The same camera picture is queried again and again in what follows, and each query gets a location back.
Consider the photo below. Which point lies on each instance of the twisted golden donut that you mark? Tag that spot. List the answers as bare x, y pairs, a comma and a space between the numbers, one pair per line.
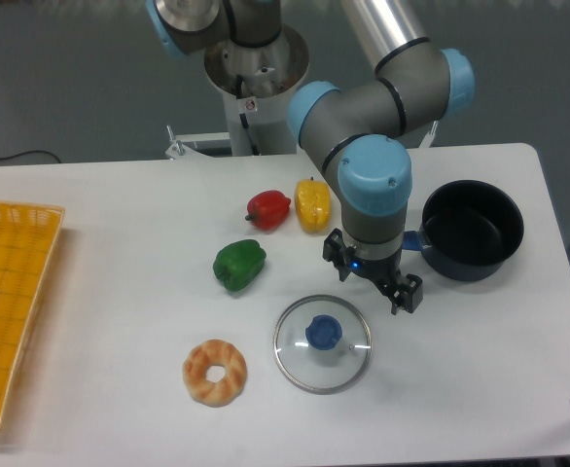
215, 373

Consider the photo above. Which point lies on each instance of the dark blue saucepan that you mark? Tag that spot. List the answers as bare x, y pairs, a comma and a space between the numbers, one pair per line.
468, 230

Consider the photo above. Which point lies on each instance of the glass lid blue knob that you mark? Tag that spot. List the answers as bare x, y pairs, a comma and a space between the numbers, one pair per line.
322, 344

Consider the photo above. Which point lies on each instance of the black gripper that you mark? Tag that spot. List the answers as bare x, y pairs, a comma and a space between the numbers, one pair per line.
403, 291

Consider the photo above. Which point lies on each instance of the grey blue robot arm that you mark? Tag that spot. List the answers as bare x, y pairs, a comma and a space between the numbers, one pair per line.
352, 136

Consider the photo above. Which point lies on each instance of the green bell pepper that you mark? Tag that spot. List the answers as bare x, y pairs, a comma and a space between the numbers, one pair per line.
239, 263

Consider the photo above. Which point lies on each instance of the red bell pepper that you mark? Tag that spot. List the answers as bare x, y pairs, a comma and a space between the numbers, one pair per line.
267, 210

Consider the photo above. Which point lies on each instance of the yellow wicker basket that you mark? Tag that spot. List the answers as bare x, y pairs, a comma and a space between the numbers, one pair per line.
28, 235

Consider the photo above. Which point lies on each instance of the yellow bell pepper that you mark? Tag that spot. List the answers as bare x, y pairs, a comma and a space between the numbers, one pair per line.
313, 205

